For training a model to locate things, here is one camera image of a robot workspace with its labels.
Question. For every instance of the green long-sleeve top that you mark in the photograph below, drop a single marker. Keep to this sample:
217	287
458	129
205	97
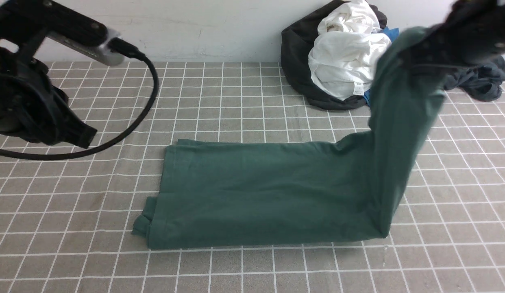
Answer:
215	194

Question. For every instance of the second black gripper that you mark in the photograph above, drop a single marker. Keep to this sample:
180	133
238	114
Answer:
472	34

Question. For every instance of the blue t-shirt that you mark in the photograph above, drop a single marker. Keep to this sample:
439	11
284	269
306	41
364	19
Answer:
392	34

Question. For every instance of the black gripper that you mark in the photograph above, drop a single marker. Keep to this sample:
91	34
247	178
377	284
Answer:
33	109

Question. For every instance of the white garment in pile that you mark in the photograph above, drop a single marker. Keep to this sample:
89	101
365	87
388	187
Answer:
350	41

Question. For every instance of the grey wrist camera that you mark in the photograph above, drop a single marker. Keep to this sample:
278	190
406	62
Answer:
27	23

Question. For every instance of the grey checkered tablecloth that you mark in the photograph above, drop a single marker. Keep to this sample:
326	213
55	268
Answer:
65	227

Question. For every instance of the black garment in pile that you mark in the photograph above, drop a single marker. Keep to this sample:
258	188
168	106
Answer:
297	41

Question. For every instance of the dark grey crumpled garment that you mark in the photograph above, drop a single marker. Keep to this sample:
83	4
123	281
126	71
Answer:
482	83

